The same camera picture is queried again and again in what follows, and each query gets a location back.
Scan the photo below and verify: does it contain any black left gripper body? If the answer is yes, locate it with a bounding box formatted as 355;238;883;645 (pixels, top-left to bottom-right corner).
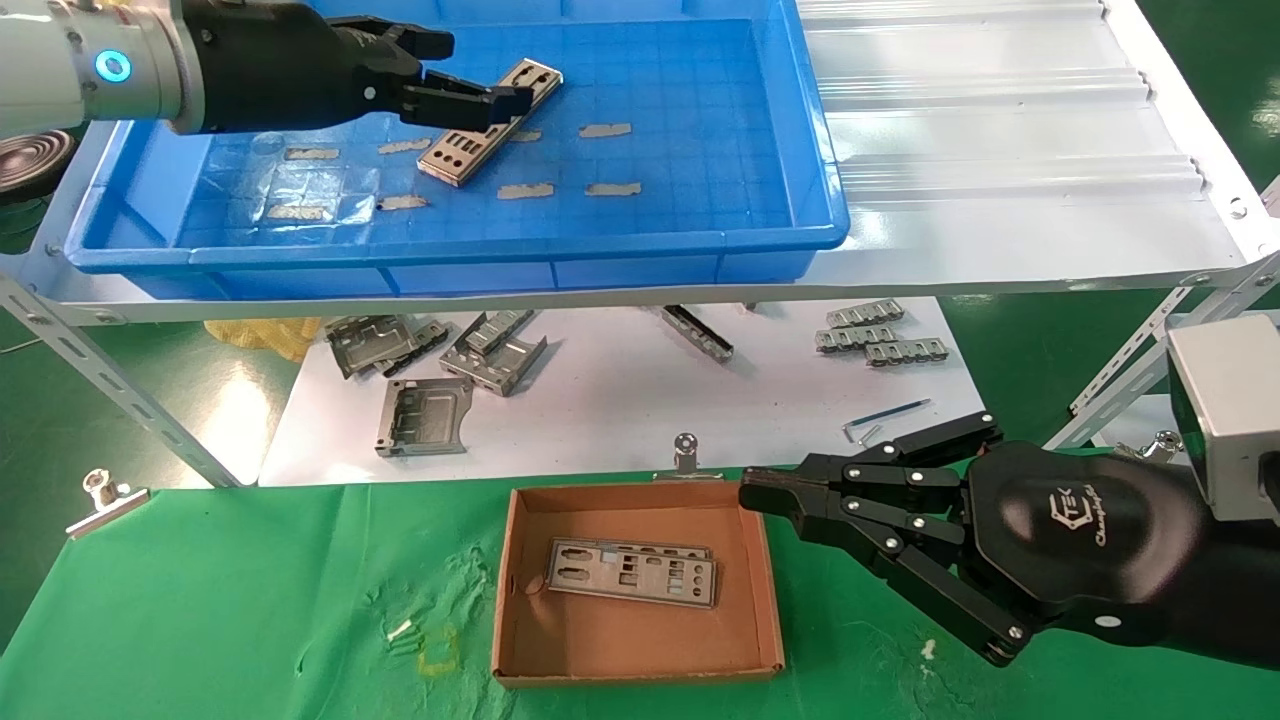
180;0;426;136

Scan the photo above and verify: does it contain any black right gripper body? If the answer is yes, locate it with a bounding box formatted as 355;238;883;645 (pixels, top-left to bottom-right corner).
955;440;1216;643

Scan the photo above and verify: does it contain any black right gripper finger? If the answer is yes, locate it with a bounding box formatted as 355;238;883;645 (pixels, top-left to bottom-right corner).
745;495;1037;669
740;410;1004;503

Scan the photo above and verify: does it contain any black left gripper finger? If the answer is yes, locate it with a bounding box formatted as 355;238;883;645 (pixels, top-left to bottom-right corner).
400;70;534;129
330;18;456;61

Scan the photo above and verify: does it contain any silver metal port plate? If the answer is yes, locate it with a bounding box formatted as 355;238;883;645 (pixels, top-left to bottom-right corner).
417;58;564;188

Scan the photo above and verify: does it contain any blue plastic tray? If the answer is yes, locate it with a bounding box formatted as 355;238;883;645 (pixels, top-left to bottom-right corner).
65;0;851;301

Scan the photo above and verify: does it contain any brown cardboard box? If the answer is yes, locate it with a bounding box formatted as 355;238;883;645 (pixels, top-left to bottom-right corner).
492;480;786;689

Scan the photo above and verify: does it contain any small notched metal piece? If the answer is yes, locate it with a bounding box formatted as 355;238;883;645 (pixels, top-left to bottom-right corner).
815;325;896;354
827;302;905;330
866;340;949;368

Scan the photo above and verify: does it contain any long narrow metal strip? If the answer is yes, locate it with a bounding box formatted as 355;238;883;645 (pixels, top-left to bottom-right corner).
655;305;734;362

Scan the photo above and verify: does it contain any grey metal port plate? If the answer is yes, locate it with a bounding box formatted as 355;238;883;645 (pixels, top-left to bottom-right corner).
545;538;719;608

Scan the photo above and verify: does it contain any white metal shelf rack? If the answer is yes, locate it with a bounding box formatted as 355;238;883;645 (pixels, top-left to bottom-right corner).
0;0;1280;491

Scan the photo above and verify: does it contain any white board sheet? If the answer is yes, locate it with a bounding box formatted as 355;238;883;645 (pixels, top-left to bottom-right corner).
258;297;986;488

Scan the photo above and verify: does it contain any black round disc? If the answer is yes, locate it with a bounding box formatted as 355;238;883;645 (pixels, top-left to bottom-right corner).
0;130;77;207

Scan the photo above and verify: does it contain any green cloth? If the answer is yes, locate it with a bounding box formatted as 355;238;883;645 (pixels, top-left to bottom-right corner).
0;455;1280;720

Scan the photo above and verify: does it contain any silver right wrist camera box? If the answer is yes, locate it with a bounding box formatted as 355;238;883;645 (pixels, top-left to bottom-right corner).
1167;315;1280;523

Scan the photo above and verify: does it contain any bent grey metal bracket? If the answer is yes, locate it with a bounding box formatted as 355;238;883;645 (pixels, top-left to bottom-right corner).
328;315;426;381

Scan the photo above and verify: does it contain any folded grey metal bracket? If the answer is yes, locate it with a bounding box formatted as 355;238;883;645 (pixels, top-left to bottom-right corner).
440;332;548;398

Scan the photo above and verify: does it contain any flat grey metal bracket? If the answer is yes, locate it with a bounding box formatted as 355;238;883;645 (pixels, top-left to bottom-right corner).
375;378;473;458

